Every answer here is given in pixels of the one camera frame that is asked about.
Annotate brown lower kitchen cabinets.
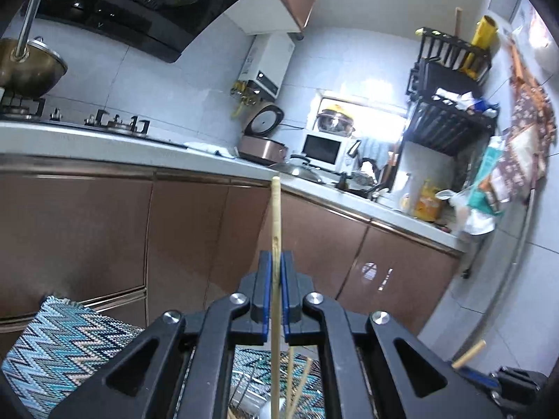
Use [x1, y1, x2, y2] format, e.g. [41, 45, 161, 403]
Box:
[1, 154, 460, 351]

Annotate glass pot lid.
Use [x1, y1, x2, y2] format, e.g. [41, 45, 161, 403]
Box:
[270, 154, 324, 184]

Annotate yellow oil bottle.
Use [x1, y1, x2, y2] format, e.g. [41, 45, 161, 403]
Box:
[413, 179, 442, 222]

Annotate white microwave oven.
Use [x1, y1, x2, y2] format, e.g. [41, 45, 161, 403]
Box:
[300, 131, 360, 174]

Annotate zigzag patterned table cloth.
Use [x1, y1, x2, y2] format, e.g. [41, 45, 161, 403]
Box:
[0, 294, 327, 419]

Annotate pink rice cooker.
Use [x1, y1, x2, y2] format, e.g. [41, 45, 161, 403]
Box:
[236, 101, 288, 166]

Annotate yellow lidded pot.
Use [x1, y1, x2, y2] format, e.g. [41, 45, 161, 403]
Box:
[317, 109, 354, 137]

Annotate patterned hanging cloth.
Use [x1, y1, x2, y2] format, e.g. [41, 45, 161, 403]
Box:
[468, 36, 557, 216]

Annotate white water heater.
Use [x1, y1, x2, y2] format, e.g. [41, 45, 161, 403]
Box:
[238, 33, 295, 101]

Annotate gas stove burner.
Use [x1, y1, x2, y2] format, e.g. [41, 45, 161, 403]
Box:
[1, 93, 187, 147]

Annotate clear utensil holder wire frame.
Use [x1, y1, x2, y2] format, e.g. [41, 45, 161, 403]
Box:
[226, 365, 327, 419]

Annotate black wall dish rack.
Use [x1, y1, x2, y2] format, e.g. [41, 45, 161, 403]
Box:
[396, 7, 500, 189]

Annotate steel wok with handle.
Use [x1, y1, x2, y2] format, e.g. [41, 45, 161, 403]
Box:
[0, 0, 68, 98]

